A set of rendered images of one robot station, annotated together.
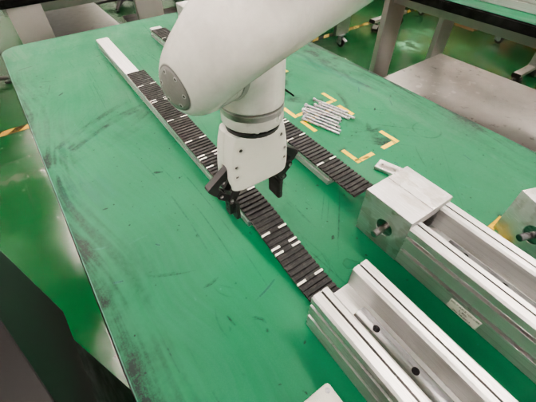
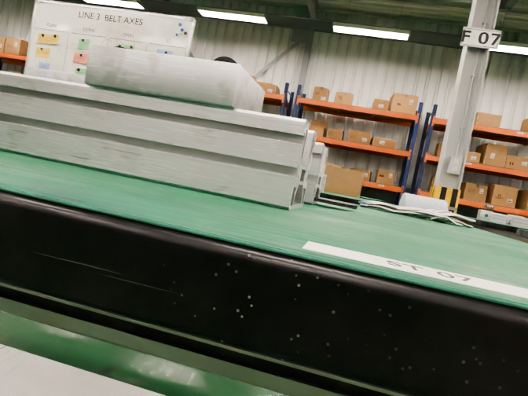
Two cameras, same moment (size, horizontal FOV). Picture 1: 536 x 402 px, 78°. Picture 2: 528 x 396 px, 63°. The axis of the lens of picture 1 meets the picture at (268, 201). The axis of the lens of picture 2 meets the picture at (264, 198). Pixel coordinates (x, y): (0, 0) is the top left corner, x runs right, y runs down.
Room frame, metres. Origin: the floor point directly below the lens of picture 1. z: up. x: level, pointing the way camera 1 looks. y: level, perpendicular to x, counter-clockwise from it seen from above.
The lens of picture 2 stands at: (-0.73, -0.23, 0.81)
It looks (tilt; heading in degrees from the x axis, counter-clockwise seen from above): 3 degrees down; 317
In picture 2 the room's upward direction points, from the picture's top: 11 degrees clockwise
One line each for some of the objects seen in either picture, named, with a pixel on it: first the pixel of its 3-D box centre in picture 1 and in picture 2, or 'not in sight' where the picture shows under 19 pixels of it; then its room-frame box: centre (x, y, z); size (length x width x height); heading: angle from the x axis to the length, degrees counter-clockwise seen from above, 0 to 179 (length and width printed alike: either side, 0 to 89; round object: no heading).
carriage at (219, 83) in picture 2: not in sight; (179, 99); (-0.31, -0.47, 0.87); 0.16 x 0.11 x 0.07; 35
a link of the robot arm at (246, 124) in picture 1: (253, 108); not in sight; (0.39, 0.02, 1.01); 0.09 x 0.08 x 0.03; 125
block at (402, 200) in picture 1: (396, 214); not in sight; (0.36, -0.22, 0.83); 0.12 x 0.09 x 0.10; 125
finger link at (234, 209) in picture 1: (226, 202); not in sight; (0.35, 0.07, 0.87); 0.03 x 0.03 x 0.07; 35
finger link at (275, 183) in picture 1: (281, 176); not in sight; (0.42, -0.02, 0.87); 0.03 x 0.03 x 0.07; 35
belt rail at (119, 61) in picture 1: (156, 102); not in sight; (0.78, 0.29, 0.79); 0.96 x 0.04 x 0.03; 35
